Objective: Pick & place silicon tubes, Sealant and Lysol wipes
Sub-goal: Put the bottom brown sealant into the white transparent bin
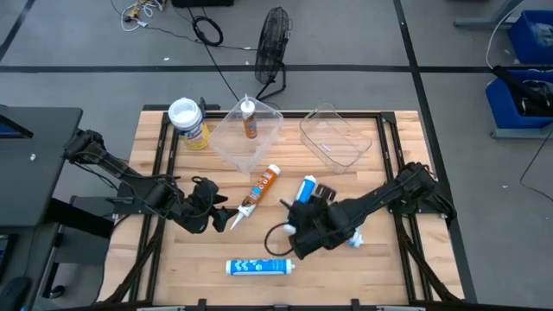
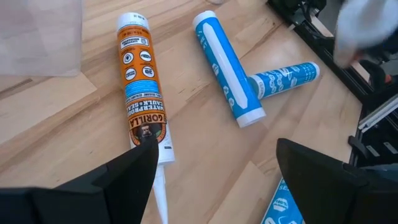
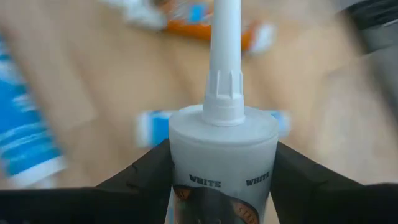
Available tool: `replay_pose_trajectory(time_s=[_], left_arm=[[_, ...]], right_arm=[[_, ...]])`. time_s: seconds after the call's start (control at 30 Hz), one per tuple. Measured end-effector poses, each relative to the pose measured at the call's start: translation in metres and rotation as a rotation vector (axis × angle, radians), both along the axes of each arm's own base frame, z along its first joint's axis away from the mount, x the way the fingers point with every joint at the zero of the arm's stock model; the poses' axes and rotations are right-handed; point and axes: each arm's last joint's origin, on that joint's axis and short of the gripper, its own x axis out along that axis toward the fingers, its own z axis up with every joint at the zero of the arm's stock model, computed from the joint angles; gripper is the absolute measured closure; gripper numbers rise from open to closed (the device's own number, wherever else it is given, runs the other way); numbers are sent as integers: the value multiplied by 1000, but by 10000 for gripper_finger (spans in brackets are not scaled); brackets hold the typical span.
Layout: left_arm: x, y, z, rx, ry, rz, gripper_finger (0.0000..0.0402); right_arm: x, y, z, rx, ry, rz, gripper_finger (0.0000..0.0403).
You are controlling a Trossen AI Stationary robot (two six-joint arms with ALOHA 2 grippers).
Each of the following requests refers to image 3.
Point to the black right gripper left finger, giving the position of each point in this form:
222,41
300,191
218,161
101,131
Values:
93,205

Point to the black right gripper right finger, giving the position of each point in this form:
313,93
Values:
326,199

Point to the blue white silicone tube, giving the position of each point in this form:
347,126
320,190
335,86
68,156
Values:
155,127
28,140

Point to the orange white sealant tube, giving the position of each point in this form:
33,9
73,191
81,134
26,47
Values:
224,155
186,29

